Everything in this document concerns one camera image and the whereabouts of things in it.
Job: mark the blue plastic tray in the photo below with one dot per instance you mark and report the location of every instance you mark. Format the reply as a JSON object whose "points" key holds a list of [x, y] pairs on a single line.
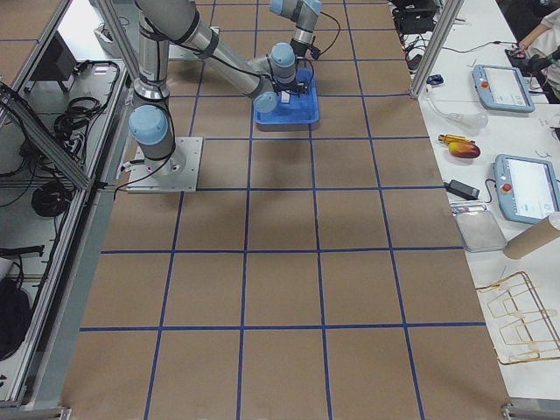
{"points": [[303, 109]]}

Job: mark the metal tray on desk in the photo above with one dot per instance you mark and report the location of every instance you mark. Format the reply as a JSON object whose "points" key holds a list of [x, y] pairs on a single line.
{"points": [[480, 232]]}

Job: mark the red yellow mango toy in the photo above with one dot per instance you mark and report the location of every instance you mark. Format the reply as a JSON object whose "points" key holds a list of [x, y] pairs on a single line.
{"points": [[464, 150]]}

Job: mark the black power adapter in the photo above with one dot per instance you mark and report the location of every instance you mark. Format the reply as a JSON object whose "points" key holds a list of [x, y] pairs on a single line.
{"points": [[462, 190]]}

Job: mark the far teach pendant tablet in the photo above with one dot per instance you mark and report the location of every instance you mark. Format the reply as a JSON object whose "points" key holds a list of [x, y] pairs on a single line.
{"points": [[502, 88]]}

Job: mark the teach pendant tablet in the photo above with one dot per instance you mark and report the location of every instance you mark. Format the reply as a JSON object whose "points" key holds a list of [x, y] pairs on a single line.
{"points": [[502, 88], [527, 188]]}

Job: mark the near teach pendant tablet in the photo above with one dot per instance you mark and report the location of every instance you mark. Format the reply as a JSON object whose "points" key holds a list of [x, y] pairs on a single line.
{"points": [[527, 188]]}

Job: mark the cardboard tube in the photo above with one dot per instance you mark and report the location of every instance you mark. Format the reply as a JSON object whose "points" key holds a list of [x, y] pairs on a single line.
{"points": [[534, 237]]}

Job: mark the yellow handled screwdriver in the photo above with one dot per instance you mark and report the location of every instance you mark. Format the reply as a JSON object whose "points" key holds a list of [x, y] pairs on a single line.
{"points": [[448, 139]]}

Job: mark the aluminium frame post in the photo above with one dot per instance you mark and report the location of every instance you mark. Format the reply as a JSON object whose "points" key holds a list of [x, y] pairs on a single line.
{"points": [[442, 29]]}

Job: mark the gold wire rack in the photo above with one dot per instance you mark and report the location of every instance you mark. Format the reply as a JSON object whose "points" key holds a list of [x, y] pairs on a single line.
{"points": [[522, 326]]}

